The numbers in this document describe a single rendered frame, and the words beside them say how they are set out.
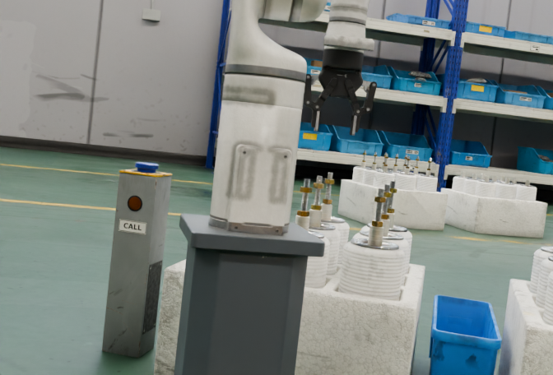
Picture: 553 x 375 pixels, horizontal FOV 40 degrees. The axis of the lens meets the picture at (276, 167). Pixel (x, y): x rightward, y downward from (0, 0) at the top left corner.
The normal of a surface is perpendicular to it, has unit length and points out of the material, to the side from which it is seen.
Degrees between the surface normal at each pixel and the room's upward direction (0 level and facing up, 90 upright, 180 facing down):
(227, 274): 90
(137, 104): 90
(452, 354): 92
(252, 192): 90
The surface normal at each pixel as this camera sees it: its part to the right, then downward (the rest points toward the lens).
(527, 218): 0.26, 0.08
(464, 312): -0.22, 0.00
